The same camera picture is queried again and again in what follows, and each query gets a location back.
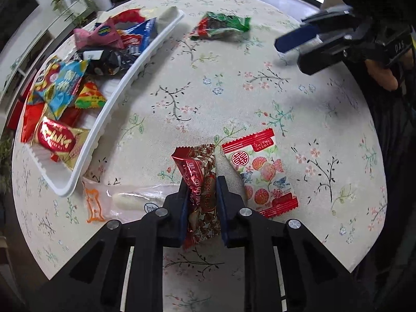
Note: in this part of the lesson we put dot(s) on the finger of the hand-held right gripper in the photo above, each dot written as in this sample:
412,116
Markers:
325,58
302,37

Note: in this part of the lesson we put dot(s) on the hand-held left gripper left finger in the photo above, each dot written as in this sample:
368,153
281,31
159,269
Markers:
183,208

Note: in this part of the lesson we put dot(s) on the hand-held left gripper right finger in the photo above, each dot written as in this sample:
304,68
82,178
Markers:
222,201

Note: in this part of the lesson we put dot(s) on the brown red starry snack packet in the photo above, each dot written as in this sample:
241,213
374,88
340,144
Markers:
201,182

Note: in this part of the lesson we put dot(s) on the white plastic tray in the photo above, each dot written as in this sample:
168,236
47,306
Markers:
105,128

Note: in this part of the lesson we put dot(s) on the white red snack packet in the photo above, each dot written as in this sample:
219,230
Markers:
167,16

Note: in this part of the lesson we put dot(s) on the orange yellow snack packet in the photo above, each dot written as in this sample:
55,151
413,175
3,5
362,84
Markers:
91,97

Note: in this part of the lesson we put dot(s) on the gold red snack packet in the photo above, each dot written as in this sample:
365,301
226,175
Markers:
55,138

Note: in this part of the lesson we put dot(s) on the black snack packet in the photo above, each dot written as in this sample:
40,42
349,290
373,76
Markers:
110,61

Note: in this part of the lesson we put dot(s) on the blue yellow snack packet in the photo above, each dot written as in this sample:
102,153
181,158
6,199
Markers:
65,84

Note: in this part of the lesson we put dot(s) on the red yellow snack packet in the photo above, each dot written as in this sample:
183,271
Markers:
40,81

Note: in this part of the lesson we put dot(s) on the pink snack packet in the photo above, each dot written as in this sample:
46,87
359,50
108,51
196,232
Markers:
97,35

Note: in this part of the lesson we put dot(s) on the person's right hand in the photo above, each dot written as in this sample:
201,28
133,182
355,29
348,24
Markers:
383,76

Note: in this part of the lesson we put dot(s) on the white packet red peach print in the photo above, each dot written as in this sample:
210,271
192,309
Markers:
260,175

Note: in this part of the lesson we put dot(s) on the clear packet orange cat print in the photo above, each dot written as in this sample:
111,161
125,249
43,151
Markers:
126,200

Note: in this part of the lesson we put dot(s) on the green snack packet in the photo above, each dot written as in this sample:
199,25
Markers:
224,26

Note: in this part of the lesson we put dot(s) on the floral tablecloth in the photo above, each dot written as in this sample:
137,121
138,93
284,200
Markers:
227,97

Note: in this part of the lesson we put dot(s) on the person's dark clothing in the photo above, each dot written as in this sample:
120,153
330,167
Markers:
399,169

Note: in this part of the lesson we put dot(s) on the trailing green plant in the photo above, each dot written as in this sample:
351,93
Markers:
5,162

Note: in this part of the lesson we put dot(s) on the red storage box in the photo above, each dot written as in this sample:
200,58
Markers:
14,113

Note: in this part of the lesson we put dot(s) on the white low cabinet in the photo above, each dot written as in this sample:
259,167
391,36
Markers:
29,55

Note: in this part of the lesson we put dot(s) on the hanging vine plant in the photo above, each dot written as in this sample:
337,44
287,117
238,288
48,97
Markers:
65,6

